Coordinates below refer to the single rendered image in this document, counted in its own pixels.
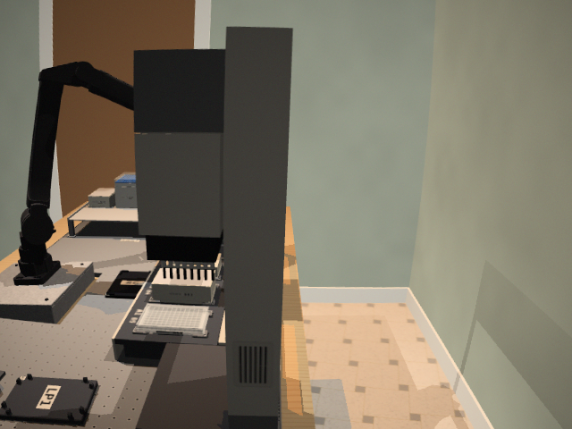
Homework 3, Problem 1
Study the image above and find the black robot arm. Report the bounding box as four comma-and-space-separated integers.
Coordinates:
13, 62, 134, 285

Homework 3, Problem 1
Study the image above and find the white translucent plate lid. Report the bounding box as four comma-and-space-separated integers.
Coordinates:
136, 303, 209, 332

